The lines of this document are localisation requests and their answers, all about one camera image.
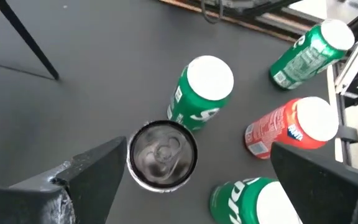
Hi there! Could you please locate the black aluminium table frame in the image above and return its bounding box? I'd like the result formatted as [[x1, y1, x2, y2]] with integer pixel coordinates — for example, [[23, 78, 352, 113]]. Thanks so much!
[[158, 0, 358, 166]]

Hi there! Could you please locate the white Celsius can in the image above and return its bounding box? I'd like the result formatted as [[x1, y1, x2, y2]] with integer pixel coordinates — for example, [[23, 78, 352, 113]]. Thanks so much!
[[126, 119, 198, 194]]

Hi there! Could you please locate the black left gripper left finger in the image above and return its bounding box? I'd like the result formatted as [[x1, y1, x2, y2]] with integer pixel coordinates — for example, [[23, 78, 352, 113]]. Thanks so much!
[[0, 136, 127, 224]]

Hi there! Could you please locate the red Fanta can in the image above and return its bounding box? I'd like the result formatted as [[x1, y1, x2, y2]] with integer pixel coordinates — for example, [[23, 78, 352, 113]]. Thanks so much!
[[244, 96, 340, 160]]

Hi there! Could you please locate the green Sprite can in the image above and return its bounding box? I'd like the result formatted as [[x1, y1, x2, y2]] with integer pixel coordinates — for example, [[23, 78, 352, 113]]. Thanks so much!
[[166, 55, 235, 131], [268, 18, 356, 91], [209, 176, 304, 224]]

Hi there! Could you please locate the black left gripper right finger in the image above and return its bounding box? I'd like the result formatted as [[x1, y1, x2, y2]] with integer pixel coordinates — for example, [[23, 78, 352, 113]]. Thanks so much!
[[270, 142, 358, 224]]

